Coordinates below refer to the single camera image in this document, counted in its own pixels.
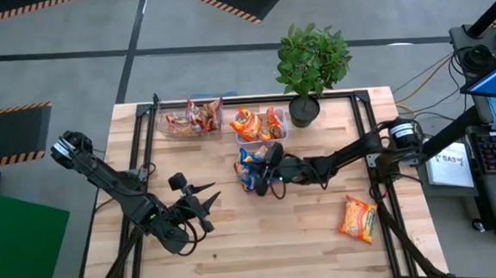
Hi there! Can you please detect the white plastic bin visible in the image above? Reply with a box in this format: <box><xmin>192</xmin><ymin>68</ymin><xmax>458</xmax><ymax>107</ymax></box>
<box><xmin>232</xmin><ymin>106</ymin><xmax>291</xmax><ymax>151</ymax></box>

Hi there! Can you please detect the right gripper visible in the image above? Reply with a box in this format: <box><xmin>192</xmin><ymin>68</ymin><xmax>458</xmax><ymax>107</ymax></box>
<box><xmin>252</xmin><ymin>153</ymin><xmax>320</xmax><ymax>199</ymax></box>

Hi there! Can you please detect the clear plastic bin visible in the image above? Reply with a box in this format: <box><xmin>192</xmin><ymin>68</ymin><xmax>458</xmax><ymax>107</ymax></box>
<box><xmin>154</xmin><ymin>103</ymin><xmax>226</xmax><ymax>145</ymax></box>

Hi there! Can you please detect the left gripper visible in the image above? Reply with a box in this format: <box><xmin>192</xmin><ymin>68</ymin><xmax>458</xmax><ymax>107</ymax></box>
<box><xmin>174</xmin><ymin>181</ymin><xmax>226</xmax><ymax>237</ymax></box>

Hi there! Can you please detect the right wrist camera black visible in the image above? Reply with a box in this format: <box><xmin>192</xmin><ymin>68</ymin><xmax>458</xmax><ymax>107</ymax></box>
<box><xmin>263</xmin><ymin>141</ymin><xmax>286</xmax><ymax>167</ymax></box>

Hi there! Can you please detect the coiled black cable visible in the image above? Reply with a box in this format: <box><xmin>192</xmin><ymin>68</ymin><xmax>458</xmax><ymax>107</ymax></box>
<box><xmin>457</xmin><ymin>44</ymin><xmax>496</xmax><ymax>75</ymax></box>

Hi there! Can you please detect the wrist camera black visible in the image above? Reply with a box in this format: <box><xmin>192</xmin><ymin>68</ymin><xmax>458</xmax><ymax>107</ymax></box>
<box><xmin>166</xmin><ymin>171</ymin><xmax>188</xmax><ymax>192</ymax></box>
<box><xmin>263</xmin><ymin>141</ymin><xmax>286</xmax><ymax>167</ymax></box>

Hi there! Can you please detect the green potted tree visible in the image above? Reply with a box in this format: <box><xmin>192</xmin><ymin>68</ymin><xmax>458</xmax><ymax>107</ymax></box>
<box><xmin>271</xmin><ymin>19</ymin><xmax>356</xmax><ymax>100</ymax></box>

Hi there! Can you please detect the red Maruchan ramen pack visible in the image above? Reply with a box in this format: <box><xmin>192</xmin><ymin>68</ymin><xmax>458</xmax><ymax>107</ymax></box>
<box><xmin>184</xmin><ymin>97</ymin><xmax>208</xmax><ymax>134</ymax></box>
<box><xmin>203</xmin><ymin>96</ymin><xmax>226</xmax><ymax>133</ymax></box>
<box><xmin>164</xmin><ymin>112</ymin><xmax>191</xmax><ymax>136</ymax></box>

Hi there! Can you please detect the green floor mat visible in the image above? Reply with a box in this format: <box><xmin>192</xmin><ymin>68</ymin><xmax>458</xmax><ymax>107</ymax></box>
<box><xmin>0</xmin><ymin>182</ymin><xmax>75</xmax><ymax>278</ymax></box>

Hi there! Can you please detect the black plant pot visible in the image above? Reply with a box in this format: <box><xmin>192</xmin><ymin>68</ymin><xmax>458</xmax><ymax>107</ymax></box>
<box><xmin>287</xmin><ymin>94</ymin><xmax>322</xmax><ymax>130</ymax></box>

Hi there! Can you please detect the white label board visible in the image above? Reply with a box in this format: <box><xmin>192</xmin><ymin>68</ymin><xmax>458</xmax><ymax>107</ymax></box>
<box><xmin>423</xmin><ymin>140</ymin><xmax>476</xmax><ymax>192</ymax></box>

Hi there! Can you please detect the black diagonal support beam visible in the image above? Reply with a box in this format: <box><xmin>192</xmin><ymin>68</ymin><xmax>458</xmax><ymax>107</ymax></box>
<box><xmin>418</xmin><ymin>106</ymin><xmax>486</xmax><ymax>159</ymax></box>

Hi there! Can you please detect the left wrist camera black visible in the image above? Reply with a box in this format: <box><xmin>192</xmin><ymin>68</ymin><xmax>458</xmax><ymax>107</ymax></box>
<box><xmin>166</xmin><ymin>171</ymin><xmax>188</xmax><ymax>192</ymax></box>

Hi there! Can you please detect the black aluminium table frame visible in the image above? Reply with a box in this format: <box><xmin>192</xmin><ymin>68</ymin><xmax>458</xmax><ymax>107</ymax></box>
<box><xmin>62</xmin><ymin>75</ymin><xmax>450</xmax><ymax>278</ymax></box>

